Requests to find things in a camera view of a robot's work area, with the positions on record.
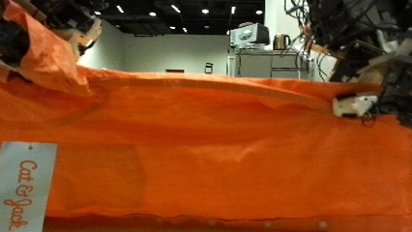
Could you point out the grey metal cabinet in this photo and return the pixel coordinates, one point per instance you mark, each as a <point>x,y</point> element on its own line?
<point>270,64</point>

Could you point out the orange shirt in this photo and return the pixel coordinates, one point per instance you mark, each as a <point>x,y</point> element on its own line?
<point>206,145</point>

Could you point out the copper electric kettle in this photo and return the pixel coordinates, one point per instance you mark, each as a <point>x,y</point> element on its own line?
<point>282,42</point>

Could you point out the silver microwave oven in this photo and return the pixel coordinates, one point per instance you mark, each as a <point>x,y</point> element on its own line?
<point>248,35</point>

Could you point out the white clothing tag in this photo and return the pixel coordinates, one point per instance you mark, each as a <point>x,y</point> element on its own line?
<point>26,187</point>

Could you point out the small wall sign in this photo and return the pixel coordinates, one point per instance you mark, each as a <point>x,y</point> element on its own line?
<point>208,68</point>

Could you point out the ceiling light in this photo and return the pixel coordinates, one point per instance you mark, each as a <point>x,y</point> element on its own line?
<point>175,8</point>
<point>259,12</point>
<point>152,14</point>
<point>206,11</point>

